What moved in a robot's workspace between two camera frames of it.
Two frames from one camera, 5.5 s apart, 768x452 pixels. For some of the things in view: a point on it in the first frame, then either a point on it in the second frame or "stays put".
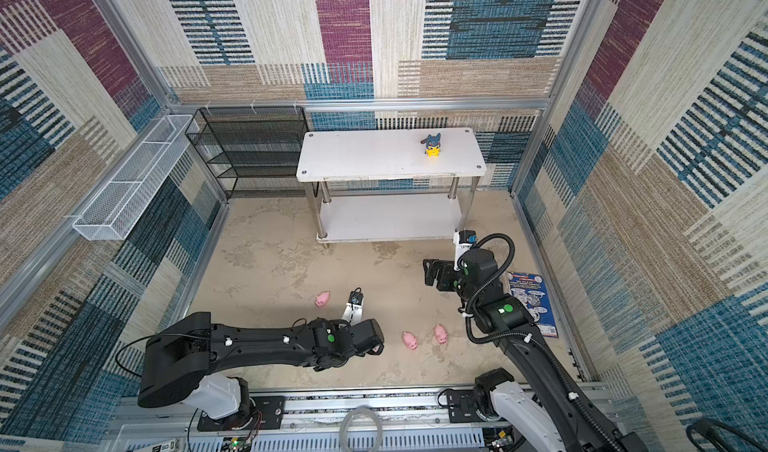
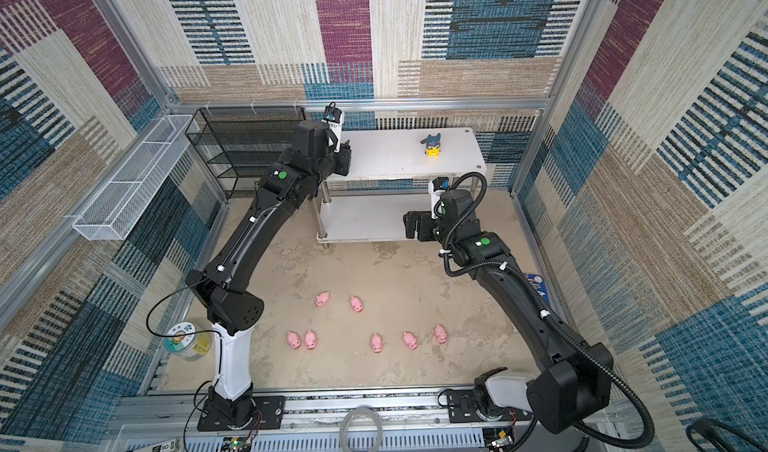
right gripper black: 446,270 → 410,220
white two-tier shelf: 388,155 stays put
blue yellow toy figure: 433,146 stays put
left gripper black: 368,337 → 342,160
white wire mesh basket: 119,204 stays put
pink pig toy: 322,299 stays put
